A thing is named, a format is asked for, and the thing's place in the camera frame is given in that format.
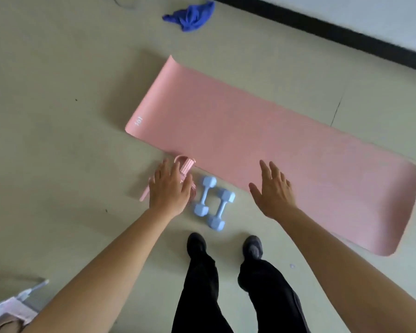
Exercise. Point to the person's right middle finger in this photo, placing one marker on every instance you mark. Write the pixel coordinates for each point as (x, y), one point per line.
(275, 171)

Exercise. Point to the black baseboard strip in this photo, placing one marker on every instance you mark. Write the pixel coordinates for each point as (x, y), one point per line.
(332, 31)

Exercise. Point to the person's left middle finger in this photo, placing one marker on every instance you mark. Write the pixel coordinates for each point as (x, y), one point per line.
(165, 168)

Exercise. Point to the pink yoga mat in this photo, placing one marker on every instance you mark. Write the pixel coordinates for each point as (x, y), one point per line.
(263, 135)

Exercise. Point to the blue crumpled cloth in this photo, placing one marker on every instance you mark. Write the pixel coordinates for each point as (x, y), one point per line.
(191, 16)

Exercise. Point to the person's right hand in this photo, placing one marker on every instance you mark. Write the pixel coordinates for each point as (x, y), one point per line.
(275, 199)

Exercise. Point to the person's left hand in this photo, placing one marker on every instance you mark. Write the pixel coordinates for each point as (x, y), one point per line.
(168, 194)

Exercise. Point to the black shoe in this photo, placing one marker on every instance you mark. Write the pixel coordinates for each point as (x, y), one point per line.
(196, 244)
(252, 246)

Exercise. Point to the person's right little finger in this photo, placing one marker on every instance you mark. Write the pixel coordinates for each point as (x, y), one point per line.
(288, 186)

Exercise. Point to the black right shoe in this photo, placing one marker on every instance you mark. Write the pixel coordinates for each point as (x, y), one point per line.
(252, 246)

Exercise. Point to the light blue dumbbell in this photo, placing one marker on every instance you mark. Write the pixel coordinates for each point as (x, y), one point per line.
(206, 195)
(222, 208)

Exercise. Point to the person's left thumb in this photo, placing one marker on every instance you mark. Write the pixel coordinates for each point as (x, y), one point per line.
(188, 185)

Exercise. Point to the person's right thumb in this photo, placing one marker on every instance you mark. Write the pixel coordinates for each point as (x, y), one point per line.
(254, 192)

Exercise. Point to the pink and white box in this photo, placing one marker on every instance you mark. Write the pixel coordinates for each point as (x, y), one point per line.
(10, 313)

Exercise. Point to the person's right forearm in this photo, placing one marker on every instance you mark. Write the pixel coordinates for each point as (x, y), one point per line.
(353, 273)

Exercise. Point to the white plastic object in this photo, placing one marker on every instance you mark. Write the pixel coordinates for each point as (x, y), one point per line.
(29, 291)

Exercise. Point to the person's left forearm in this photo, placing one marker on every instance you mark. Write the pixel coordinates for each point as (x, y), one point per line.
(100, 280)

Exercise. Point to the black left shoe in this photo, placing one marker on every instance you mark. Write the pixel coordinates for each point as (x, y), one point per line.
(196, 244)

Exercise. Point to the black trousers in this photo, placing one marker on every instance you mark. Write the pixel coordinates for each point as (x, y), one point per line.
(201, 294)

